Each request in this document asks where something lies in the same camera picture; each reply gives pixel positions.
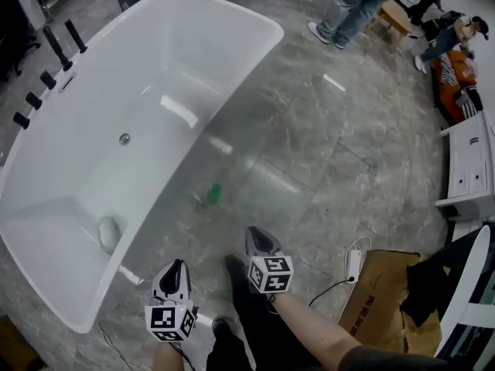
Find white drawer cabinet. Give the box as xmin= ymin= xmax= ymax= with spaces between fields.
xmin=435 ymin=110 xmax=495 ymax=223

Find white rectangular bathtub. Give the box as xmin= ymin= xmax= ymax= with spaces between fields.
xmin=0 ymin=0 xmax=285 ymax=335

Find black arched bathtub faucet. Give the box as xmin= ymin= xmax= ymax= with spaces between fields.
xmin=41 ymin=18 xmax=89 ymax=73

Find orange sofa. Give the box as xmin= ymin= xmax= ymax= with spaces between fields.
xmin=430 ymin=49 xmax=485 ymax=128

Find person's black trousers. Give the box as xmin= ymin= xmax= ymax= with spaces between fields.
xmin=206 ymin=276 xmax=323 ymax=371

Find grey oval sponge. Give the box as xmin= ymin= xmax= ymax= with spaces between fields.
xmin=97 ymin=215 xmax=122 ymax=255

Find black cloth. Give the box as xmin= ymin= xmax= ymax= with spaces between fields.
xmin=399 ymin=225 xmax=485 ymax=328

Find brown cardboard box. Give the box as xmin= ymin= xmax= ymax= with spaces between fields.
xmin=337 ymin=249 xmax=442 ymax=358

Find black power cable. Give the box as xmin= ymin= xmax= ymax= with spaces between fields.
xmin=308 ymin=277 xmax=355 ymax=308

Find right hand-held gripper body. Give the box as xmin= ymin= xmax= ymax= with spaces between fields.
xmin=247 ymin=233 xmax=295 ymax=294

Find wooden coffee table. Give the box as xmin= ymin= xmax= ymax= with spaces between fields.
xmin=364 ymin=0 xmax=415 ymax=56

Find black office chair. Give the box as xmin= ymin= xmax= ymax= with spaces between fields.
xmin=0 ymin=0 xmax=43 ymax=83

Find person's right forearm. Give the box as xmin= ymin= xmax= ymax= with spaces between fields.
xmin=269 ymin=291 xmax=361 ymax=367

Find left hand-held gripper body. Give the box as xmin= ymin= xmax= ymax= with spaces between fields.
xmin=144 ymin=267 xmax=197 ymax=343

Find person's left shoe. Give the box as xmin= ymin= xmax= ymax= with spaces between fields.
xmin=211 ymin=318 xmax=234 ymax=338

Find person's shoe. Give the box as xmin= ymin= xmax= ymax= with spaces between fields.
xmin=211 ymin=318 xmax=234 ymax=338
xmin=224 ymin=254 xmax=248 ymax=282

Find white power strip cable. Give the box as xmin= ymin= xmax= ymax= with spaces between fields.
xmin=343 ymin=235 xmax=373 ymax=258

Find brown wooden furniture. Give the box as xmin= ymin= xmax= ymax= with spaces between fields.
xmin=0 ymin=314 xmax=40 ymax=371

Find person's right shoe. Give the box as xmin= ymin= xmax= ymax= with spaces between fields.
xmin=224 ymin=254 xmax=248 ymax=282

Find person's grey printed shirt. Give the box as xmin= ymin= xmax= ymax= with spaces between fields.
xmin=337 ymin=343 xmax=450 ymax=371

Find green plastic bottle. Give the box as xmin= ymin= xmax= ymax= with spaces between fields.
xmin=205 ymin=182 xmax=224 ymax=209

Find white power strip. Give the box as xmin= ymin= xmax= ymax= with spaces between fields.
xmin=344 ymin=245 xmax=364 ymax=284

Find person's left forearm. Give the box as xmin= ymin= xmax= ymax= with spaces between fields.
xmin=152 ymin=339 xmax=187 ymax=371

